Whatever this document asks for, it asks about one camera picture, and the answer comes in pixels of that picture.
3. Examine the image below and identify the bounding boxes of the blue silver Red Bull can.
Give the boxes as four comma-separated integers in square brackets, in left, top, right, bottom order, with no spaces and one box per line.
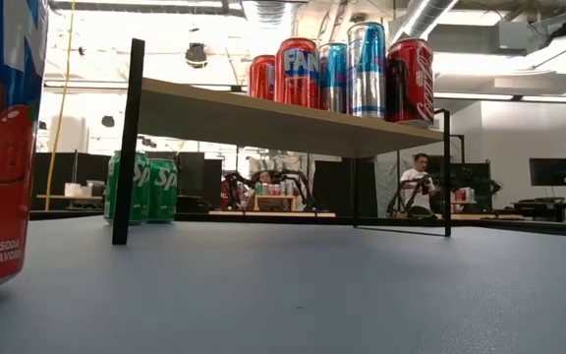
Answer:
[317,42,349,114]
[346,21,387,120]

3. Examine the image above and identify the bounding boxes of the small wooden background shelf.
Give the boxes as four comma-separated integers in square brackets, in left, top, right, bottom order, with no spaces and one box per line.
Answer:
[253,194,298,212]

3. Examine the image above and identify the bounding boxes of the thin wooden board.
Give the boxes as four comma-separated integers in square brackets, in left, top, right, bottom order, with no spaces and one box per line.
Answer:
[35,194,105,202]

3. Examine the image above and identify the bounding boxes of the black monitor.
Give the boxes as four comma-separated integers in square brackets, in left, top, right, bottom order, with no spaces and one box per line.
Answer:
[529,157,566,187]

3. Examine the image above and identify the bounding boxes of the wooden shelf black metal frame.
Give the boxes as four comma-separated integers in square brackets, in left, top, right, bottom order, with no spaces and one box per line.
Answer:
[111,37,466,246]

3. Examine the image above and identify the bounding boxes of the red soda can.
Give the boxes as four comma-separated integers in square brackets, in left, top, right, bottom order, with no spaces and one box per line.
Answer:
[248,54,277,101]
[274,37,321,109]
[385,37,435,128]

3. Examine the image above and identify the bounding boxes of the black partition panel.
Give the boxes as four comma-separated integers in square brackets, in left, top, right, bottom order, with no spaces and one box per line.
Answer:
[311,159,379,218]

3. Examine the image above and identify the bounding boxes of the black ceiling fixture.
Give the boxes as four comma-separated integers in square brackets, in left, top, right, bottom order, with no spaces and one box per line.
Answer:
[185,42,209,69]

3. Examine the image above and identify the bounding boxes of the silver ceiling duct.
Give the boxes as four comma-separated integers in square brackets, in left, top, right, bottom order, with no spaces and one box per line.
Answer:
[389,0,461,45]

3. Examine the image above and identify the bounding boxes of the black desk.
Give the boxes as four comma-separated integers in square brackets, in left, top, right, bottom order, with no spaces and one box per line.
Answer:
[511,196,566,222]

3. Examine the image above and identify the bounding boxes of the black metal table frame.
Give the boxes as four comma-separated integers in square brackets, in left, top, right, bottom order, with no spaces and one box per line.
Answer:
[29,209,566,240]

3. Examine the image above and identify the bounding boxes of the yellow cable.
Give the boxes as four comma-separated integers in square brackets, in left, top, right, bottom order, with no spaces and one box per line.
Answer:
[44,0,77,212]

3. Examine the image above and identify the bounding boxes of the white ceiling light strip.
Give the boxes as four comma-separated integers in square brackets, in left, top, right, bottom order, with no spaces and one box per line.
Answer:
[432,90,566,104]

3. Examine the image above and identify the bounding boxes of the green Sprite can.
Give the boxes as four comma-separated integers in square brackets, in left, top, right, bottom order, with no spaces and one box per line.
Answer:
[147,157,180,224]
[104,150,151,226]

